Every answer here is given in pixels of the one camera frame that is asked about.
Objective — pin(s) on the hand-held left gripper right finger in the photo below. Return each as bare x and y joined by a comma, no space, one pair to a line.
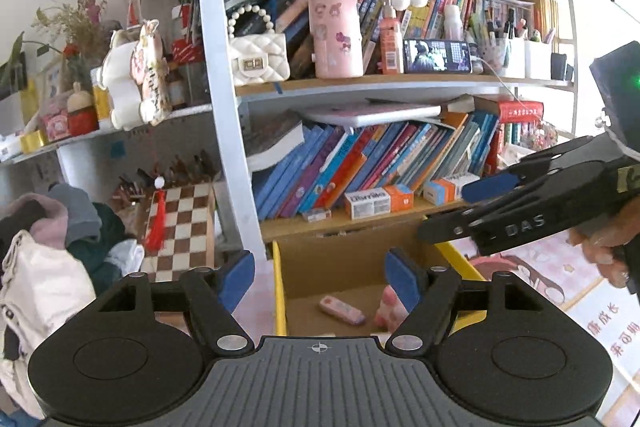
402,279

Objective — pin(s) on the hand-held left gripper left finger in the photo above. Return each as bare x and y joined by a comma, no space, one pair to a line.
237,277

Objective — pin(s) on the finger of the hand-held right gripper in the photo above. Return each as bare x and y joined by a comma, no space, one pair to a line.
445,224
490,189

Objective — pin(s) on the pink plush pig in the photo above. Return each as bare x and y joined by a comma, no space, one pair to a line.
387,312

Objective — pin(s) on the pink oblong eraser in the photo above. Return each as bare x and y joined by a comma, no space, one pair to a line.
342,309

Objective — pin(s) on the yellow cardboard box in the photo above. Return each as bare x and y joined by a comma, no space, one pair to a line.
320,267

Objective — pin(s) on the person's right hand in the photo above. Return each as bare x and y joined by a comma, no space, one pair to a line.
607,242

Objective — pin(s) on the wooden chessboard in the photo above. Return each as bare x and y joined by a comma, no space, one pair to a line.
185,227

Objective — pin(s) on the white orange medicine box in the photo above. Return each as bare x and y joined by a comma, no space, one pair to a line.
375,202

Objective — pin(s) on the red boxed book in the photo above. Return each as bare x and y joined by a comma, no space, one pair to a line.
520,112

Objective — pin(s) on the red tassel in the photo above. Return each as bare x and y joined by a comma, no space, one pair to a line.
156,227

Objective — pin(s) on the small white red box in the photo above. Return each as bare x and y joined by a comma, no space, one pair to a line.
316,215

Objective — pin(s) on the row of colourful books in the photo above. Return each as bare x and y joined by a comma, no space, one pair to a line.
350,167

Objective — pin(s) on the bundle of brushes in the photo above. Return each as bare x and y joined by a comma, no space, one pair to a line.
175,167

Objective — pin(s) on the translucent pen holder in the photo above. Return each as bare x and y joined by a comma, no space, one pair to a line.
502,59

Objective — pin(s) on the white flat notebook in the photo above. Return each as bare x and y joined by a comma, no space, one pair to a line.
370,114

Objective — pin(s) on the white pen holder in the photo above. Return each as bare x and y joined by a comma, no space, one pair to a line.
537,59

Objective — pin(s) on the thick grey book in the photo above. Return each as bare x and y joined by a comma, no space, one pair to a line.
275,139

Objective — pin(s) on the smartphone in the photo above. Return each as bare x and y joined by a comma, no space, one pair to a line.
435,57

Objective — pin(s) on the white bottle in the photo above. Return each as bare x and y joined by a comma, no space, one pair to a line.
452,24

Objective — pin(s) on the white metal bookshelf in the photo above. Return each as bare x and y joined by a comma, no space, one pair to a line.
225,107

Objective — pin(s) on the orange bottle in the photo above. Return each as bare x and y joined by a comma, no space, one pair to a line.
391,47

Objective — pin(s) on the beige garment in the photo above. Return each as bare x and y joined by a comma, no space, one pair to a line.
45,287

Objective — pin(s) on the white side shelf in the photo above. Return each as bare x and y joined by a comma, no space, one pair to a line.
70,167

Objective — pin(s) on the yellow carton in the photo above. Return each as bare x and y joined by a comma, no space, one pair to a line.
103,107

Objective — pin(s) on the pink cylinder container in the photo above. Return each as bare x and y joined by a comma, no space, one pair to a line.
335,37

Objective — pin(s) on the white quilted handbag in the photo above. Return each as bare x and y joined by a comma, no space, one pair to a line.
257,59

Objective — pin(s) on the red round doll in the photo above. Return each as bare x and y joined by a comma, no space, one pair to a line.
82,117

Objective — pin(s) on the white plush toy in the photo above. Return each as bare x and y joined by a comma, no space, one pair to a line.
125,82

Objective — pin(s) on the pink tissue box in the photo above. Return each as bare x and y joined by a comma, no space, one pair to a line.
55,127

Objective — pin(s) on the small gold box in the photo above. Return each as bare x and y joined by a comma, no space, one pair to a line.
32,142

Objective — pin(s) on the dried flowers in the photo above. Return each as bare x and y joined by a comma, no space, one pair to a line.
75,22

